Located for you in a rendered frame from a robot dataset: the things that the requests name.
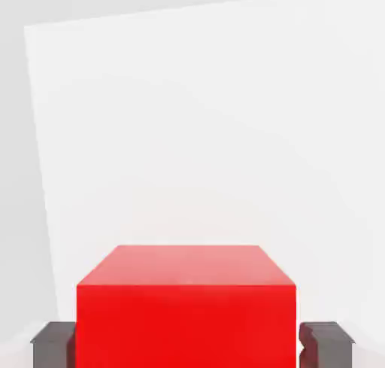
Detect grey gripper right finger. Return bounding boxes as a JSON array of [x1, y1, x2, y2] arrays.
[[298, 321, 356, 368]]

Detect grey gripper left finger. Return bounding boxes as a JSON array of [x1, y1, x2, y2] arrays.
[[29, 321, 78, 368]]

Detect small red cube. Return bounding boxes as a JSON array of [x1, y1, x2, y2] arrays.
[[76, 244, 298, 368]]

